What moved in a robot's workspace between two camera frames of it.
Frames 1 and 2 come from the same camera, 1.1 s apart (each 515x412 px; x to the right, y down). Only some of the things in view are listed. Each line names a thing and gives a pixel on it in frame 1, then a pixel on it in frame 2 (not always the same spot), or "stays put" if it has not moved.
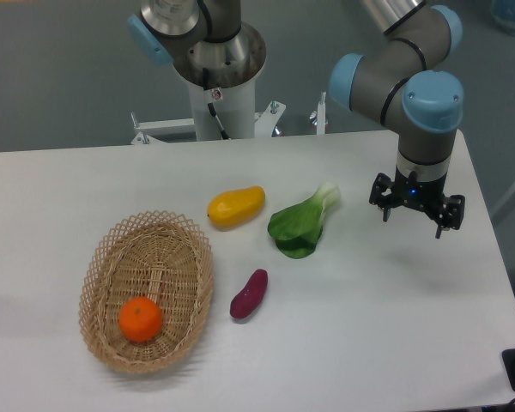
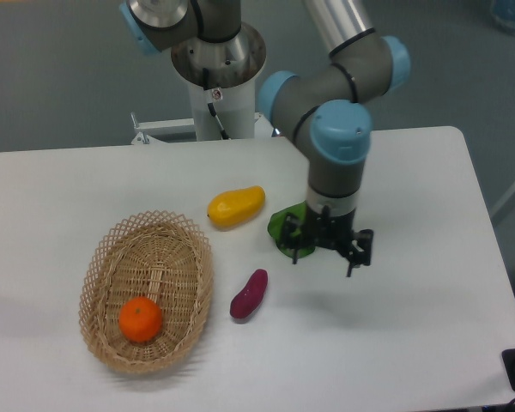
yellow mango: (232, 209) stays put
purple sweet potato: (248, 301) stays put
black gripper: (409, 188) to (328, 230)
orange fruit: (140, 318) stays put
